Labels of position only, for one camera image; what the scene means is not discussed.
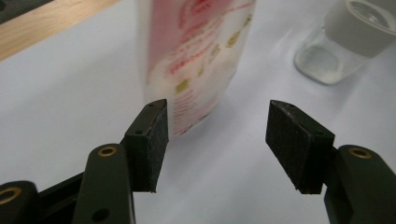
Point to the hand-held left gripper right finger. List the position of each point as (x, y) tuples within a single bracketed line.
[(295, 146)]

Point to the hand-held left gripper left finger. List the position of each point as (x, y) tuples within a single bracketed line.
[(146, 149)]

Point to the red and white refill pouch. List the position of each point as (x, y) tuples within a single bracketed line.
[(193, 46)]

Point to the glass jar with white lid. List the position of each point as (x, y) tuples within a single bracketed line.
[(351, 34)]

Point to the white paper sheet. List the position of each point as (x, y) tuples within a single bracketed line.
[(62, 109)]

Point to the wooden table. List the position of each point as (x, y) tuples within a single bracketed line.
[(37, 34)]

